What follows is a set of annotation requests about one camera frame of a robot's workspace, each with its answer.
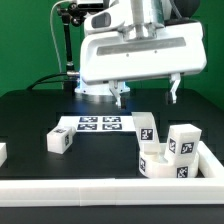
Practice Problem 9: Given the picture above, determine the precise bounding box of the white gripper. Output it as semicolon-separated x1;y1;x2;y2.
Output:
80;10;206;109

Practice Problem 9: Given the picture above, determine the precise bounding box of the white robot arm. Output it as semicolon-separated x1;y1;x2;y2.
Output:
75;0;206;108

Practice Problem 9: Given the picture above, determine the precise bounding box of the white marker sheet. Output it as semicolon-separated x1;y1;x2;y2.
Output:
58;116;135;132

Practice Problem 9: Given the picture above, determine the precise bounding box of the white U-shaped fence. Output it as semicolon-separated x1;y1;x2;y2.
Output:
0;142;224;207

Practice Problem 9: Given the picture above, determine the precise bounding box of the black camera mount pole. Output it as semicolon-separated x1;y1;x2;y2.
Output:
57;2;86;95

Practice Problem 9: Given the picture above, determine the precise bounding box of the black cable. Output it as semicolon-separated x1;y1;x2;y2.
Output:
26;72;75;91

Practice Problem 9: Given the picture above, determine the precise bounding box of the white cable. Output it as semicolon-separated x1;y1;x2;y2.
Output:
49;0;78;74

